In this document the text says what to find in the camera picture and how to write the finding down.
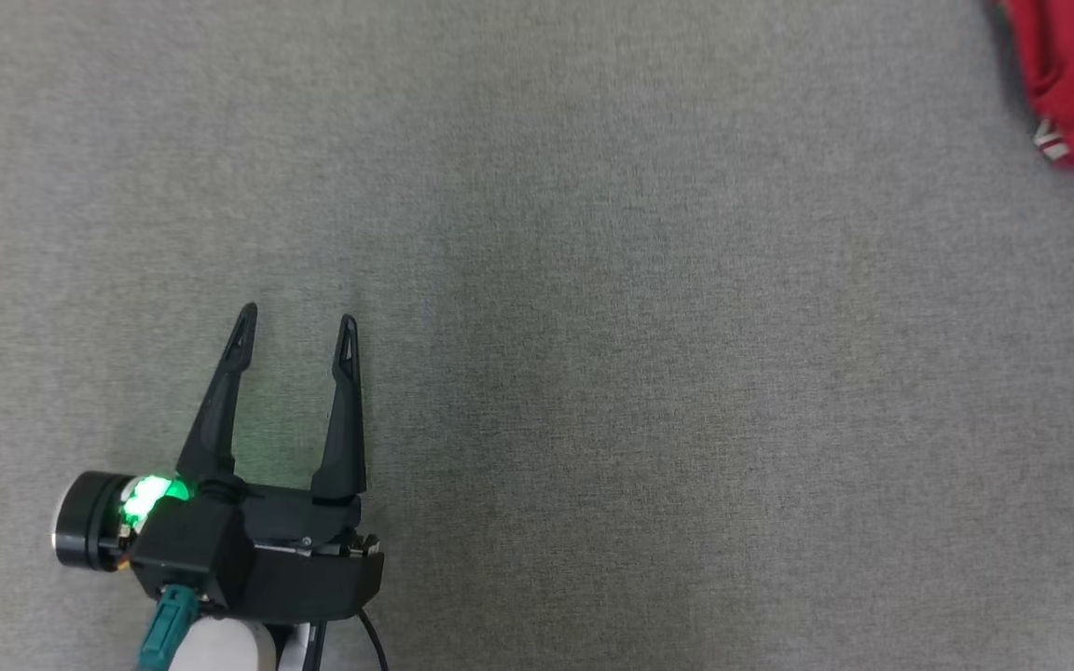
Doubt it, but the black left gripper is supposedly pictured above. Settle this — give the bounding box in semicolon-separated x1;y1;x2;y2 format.
52;303;385;623

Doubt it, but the grey fabric sofa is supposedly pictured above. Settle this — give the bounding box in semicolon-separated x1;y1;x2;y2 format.
0;0;1074;671

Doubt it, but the teal left camera cable connector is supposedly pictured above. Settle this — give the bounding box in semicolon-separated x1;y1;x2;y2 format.
136;585;199;671

